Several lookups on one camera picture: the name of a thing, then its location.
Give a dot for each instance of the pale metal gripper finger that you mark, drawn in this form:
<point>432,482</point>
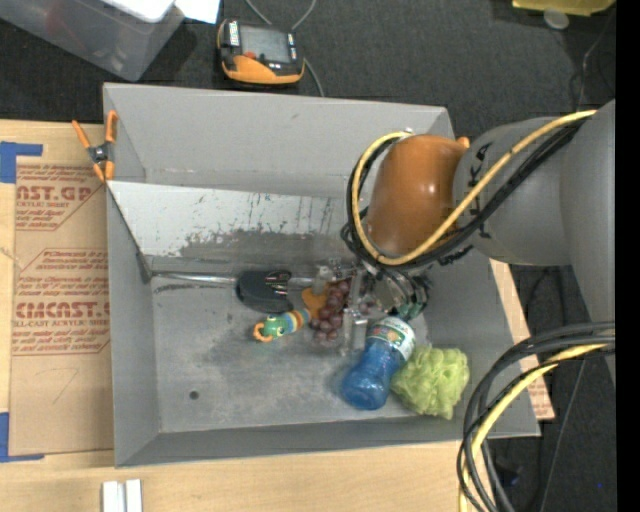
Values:
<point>361,334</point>
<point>348,332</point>

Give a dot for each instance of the purple toy grape bunch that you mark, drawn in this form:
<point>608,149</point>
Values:
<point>331,315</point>

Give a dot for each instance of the blue plastic bottle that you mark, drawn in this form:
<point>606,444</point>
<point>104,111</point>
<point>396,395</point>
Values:
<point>372,370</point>

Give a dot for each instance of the multicoloured caterpillar toy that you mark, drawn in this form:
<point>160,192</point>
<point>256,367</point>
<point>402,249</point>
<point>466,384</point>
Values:
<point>280,326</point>

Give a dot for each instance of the green mesh bath sponge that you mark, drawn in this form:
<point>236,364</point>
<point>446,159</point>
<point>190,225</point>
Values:
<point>432,381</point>

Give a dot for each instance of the black sunglasses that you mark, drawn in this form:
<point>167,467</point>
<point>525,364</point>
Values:
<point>264,292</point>

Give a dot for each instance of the grey metal bin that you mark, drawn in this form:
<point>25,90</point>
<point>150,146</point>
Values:
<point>240,380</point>

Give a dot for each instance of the brown cardboard board, red print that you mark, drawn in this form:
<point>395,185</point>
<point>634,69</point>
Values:
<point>60,280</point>

